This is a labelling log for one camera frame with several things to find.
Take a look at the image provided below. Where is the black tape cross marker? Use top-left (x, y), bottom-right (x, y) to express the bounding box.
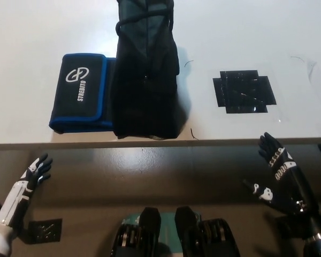
top-left (212, 70), bottom-right (278, 115)

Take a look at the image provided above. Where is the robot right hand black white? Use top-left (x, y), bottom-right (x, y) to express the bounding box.
top-left (242, 132), bottom-right (320, 217)

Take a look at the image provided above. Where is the black tape floor marker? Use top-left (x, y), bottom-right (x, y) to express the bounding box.
top-left (24, 218), bottom-right (63, 244)

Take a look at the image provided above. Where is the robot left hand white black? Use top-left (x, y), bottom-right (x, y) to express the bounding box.
top-left (0, 152), bottom-right (54, 228)

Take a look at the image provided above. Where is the black pouch notebook blue trim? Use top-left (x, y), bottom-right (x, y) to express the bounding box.
top-left (48, 53), bottom-right (118, 134)

